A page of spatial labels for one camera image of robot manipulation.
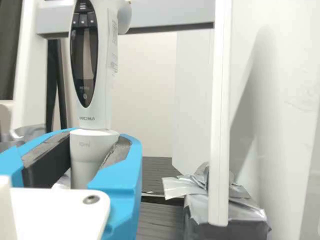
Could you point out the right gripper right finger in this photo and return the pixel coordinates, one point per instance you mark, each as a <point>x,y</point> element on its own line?
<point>127,190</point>

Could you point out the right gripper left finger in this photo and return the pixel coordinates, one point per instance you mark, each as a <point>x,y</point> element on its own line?
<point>37,162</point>

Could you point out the pipette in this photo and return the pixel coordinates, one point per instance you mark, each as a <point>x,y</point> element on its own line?
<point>100,100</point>

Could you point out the white pipette stand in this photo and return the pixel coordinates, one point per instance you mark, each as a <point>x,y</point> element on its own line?
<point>221,100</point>

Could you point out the white incubator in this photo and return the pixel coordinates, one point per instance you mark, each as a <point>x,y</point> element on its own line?
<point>287,150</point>

